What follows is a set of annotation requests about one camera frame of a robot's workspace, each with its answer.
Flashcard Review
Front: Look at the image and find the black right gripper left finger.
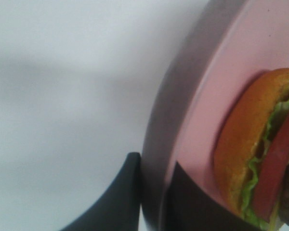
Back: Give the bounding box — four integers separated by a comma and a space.
63, 152, 142, 231

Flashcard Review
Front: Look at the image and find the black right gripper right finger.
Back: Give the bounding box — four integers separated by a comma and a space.
165, 164, 259, 231

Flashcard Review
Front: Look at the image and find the burger with sesame-free bun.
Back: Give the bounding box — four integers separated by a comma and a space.
213, 68, 289, 231

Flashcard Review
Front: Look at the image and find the pink round plate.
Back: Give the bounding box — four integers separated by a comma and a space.
141, 0, 289, 231

